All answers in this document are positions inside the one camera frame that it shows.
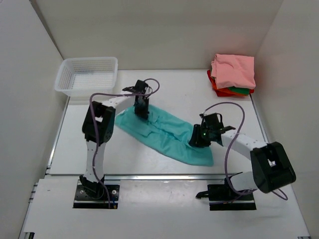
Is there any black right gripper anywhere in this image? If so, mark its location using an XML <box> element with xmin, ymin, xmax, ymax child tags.
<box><xmin>189</xmin><ymin>125</ymin><xmax>212</xmax><ymax>147</ymax></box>

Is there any teal t shirt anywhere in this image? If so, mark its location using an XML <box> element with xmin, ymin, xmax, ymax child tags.
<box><xmin>115</xmin><ymin>105</ymin><xmax>214</xmax><ymax>167</ymax></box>

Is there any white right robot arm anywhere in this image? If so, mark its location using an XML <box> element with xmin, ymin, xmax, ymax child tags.
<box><xmin>189</xmin><ymin>113</ymin><xmax>297</xmax><ymax>200</ymax></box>

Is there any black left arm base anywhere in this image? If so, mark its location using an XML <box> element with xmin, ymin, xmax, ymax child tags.
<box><xmin>73</xmin><ymin>176</ymin><xmax>120</xmax><ymax>210</ymax></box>

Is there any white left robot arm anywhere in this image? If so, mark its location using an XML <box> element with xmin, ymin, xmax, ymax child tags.
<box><xmin>80</xmin><ymin>80</ymin><xmax>152</xmax><ymax>200</ymax></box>

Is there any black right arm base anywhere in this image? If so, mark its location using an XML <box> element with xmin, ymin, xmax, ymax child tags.
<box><xmin>195</xmin><ymin>184</ymin><xmax>257</xmax><ymax>211</ymax></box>

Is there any white plastic basket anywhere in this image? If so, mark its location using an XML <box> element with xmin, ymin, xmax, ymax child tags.
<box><xmin>54</xmin><ymin>57</ymin><xmax>118</xmax><ymax>98</ymax></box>

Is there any pink folded t shirt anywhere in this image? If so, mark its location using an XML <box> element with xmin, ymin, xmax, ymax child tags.
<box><xmin>211</xmin><ymin>54</ymin><xmax>256</xmax><ymax>90</ymax></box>

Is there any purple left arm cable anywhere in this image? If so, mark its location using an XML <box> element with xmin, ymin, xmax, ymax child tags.
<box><xmin>89</xmin><ymin>78</ymin><xmax>160</xmax><ymax>209</ymax></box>

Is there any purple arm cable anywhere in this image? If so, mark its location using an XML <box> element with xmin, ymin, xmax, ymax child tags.
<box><xmin>203</xmin><ymin>102</ymin><xmax>289</xmax><ymax>205</ymax></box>
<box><xmin>89</xmin><ymin>78</ymin><xmax>160</xmax><ymax>209</ymax></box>

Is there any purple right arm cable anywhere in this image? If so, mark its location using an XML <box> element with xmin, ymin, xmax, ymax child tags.
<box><xmin>203</xmin><ymin>102</ymin><xmax>289</xmax><ymax>205</ymax></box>

